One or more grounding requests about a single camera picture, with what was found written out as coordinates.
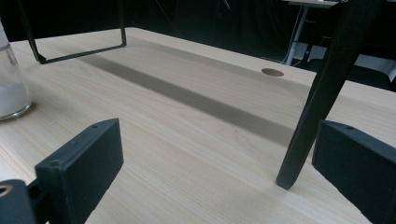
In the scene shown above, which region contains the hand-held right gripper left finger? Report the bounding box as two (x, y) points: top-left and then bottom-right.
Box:
(35, 118), (124, 224)

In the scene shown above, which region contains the white desk in background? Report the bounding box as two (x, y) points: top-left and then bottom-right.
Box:
(281, 0), (340, 66)

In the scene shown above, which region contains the round brown cable hole cover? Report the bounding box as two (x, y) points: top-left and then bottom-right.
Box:
(261, 67), (285, 77)

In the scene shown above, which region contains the black metal stand leg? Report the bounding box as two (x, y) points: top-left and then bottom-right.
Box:
(276, 0), (385, 190)

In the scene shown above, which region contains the clear glass bottle white powder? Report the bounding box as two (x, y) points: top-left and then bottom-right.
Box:
(0, 19), (34, 121)

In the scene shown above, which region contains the white cable in background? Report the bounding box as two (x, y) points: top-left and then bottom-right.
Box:
(261, 6), (304, 63)

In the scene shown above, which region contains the black metal frame stand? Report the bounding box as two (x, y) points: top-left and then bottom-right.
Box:
(17, 0), (128, 65)

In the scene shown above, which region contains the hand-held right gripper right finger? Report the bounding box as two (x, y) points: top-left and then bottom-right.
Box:
(311, 119), (396, 224)

